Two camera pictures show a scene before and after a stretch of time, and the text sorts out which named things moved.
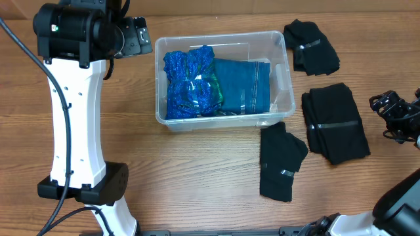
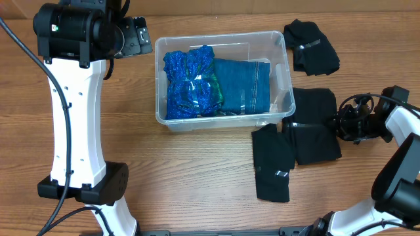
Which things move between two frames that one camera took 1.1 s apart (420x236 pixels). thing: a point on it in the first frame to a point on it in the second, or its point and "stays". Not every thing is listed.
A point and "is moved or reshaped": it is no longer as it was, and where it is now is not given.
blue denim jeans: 246,86 stays
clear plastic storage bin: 222,80 stays
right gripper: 398,104 to 341,124
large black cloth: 334,128 is moved or reshaped
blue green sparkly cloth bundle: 194,84 stays
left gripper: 132,37 stays
